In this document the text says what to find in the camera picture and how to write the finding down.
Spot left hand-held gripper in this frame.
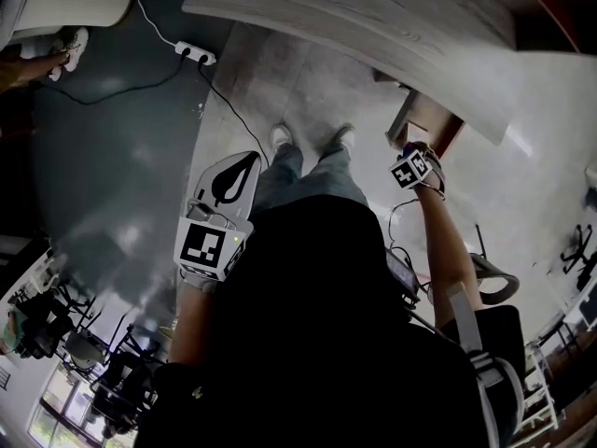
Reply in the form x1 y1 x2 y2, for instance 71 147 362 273
174 149 263 295

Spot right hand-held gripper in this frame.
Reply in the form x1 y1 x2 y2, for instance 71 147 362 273
388 142 448 201

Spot brown wooden drawer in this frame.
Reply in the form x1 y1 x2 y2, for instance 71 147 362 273
383 87 467 159

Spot person's left forearm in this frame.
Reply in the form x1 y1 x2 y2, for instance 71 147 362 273
166 277 221 369

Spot person's right forearm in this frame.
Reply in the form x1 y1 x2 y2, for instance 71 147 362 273
411 182 482 331

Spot person's left shoe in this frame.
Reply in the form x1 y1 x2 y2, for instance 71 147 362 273
270 122 293 149

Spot person's right shoe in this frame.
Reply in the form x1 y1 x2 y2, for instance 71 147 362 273
315 122 356 159

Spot person's grey jeans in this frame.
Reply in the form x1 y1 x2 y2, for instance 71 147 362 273
253 141 370 215

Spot white power strip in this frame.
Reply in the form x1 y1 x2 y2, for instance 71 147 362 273
174 39 217 67

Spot dark woven chair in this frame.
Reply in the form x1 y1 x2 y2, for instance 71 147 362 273
466 224 521 305

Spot grey wooden desk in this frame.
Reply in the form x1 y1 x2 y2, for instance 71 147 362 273
180 0 520 147

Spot person's black top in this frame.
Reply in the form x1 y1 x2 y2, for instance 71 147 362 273
134 193 526 448

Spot black office chair base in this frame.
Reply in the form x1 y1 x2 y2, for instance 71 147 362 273
558 223 597 275

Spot wooden shelf unit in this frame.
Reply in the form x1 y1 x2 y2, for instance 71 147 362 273
448 0 597 56

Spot white metal rack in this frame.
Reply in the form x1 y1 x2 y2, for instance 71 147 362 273
521 339 562 434

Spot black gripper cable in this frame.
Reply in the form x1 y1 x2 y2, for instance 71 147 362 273
385 197 423 254

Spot black power cable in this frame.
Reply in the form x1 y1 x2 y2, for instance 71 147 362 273
44 56 188 107
197 62 271 168

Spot black recorder box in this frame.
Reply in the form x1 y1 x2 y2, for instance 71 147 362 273
383 246 422 309

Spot grey shoulder strap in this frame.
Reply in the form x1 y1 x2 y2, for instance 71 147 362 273
446 281 524 448

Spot white power cable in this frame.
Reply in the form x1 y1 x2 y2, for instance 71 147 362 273
132 0 181 49

